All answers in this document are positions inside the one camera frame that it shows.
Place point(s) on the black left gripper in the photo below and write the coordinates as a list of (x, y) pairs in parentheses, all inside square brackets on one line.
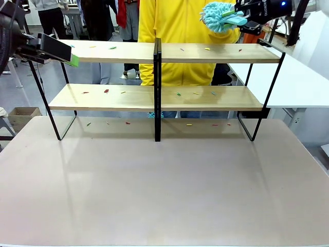
[(29, 47)]

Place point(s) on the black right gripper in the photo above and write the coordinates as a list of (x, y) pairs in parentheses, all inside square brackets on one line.
[(273, 7)]

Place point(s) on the teal microfiber duster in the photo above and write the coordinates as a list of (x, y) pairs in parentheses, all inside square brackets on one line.
[(218, 18)]

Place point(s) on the bystander in grey top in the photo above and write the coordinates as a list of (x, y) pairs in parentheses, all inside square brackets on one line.
[(52, 15)]

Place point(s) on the background desk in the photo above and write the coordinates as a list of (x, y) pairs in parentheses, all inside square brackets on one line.
[(74, 18)]

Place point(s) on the bystander in dark clothes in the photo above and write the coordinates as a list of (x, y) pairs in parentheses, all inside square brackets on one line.
[(97, 18)]

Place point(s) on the cardboard box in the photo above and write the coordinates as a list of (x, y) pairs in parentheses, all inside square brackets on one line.
[(23, 117)]

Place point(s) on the person in yellow jacket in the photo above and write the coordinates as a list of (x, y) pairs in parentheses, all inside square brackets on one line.
[(177, 23)]

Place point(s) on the white side table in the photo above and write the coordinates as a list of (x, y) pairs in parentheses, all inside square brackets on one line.
[(290, 85)]

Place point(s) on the bystander in red jacket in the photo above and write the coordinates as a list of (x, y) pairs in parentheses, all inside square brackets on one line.
[(127, 15)]

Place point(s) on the teal microfiber cloth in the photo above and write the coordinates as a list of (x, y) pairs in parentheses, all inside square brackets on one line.
[(152, 114)]

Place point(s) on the wooden shelf unit black frame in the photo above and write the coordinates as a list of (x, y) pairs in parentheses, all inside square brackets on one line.
[(213, 54), (115, 52)]

